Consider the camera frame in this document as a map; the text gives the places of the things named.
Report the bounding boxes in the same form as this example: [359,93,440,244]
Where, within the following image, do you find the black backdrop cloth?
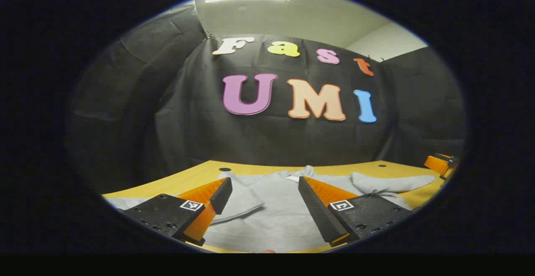
[67,0,466,195]

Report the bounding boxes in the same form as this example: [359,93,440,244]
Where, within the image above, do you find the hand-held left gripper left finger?
[118,177,233,246]

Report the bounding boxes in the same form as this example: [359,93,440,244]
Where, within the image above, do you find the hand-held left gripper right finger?
[298,176,414,247]

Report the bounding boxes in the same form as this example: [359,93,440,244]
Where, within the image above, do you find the grey sweatshirt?
[104,165,437,253]

